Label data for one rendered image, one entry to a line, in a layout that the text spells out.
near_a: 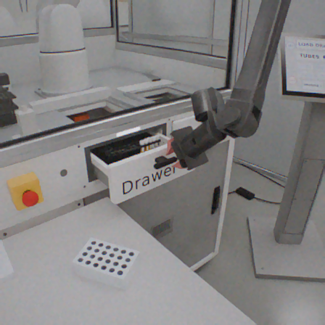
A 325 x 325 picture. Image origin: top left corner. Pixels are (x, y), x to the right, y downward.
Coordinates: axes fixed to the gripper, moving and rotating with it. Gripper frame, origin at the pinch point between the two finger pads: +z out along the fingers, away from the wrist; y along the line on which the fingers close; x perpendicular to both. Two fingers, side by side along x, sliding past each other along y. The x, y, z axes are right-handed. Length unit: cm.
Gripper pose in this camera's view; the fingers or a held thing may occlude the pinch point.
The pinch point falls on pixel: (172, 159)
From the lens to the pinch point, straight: 79.0
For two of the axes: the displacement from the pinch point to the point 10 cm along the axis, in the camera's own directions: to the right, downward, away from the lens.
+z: -4.6, 3.3, 8.2
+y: -4.3, -9.0, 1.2
